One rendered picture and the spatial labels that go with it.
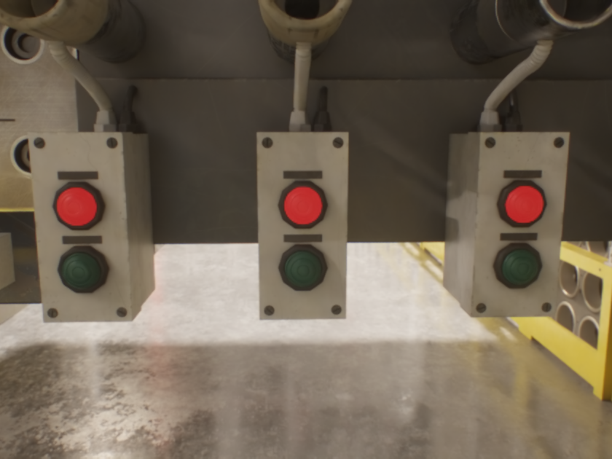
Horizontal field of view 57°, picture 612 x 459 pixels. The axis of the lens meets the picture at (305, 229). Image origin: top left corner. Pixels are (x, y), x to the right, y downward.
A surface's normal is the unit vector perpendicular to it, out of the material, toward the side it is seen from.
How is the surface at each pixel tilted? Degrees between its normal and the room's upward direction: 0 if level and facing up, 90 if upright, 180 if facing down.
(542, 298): 90
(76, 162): 90
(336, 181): 90
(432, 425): 0
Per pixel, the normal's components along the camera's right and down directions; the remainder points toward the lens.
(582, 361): -1.00, 0.00
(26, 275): 0.04, 0.17
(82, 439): 0.00, -0.99
